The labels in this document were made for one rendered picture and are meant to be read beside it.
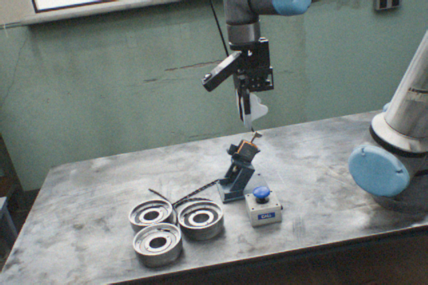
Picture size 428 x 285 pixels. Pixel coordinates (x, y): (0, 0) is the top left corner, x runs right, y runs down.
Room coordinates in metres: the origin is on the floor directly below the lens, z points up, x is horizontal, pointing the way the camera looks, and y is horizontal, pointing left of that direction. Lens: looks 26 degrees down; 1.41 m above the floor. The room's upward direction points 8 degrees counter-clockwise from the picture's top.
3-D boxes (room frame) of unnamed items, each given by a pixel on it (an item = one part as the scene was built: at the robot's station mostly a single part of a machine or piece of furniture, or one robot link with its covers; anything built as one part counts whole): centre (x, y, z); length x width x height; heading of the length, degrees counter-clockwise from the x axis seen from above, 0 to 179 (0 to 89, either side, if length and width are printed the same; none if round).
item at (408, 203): (0.83, -0.43, 0.85); 0.15 x 0.15 x 0.10
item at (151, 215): (0.85, 0.18, 0.82); 0.10 x 0.10 x 0.04
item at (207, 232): (0.81, 0.06, 0.82); 0.10 x 0.10 x 0.04
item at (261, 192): (0.82, -0.09, 0.85); 0.04 x 0.04 x 0.05
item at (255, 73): (0.96, -0.11, 1.12); 0.09 x 0.08 x 0.12; 96
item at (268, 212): (0.82, -0.10, 0.82); 0.08 x 0.07 x 0.05; 93
